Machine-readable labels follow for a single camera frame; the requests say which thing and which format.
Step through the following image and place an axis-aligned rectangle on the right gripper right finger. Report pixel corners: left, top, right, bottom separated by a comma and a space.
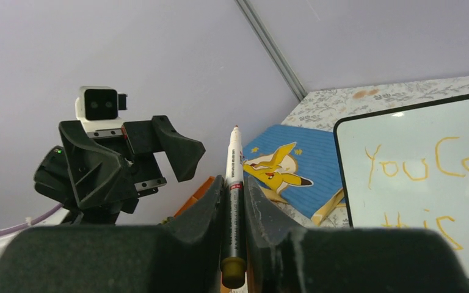
244, 177, 469, 292

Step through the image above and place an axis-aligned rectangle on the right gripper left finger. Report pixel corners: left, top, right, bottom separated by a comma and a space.
0, 176, 225, 292

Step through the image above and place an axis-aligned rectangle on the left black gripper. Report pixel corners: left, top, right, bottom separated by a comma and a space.
58, 115, 206, 211

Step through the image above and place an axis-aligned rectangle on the white marker pen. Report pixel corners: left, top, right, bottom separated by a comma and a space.
220, 126, 247, 289

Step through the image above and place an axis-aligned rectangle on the black framed whiteboard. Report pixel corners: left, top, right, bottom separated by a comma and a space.
333, 94, 469, 277

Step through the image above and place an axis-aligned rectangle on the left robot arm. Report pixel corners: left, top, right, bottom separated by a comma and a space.
0, 115, 205, 257

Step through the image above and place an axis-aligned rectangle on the wooden compartment tray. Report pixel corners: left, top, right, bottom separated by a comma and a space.
173, 176, 215, 218

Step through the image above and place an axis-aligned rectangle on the blue pikachu cloth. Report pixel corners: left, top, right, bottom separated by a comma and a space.
243, 125, 346, 225

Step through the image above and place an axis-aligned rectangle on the floral table mat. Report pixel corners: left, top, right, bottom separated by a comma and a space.
282, 76, 469, 131

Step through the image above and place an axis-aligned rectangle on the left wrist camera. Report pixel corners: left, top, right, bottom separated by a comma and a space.
75, 85, 128, 133

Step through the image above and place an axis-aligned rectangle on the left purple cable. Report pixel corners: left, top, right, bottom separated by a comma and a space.
0, 203, 65, 245

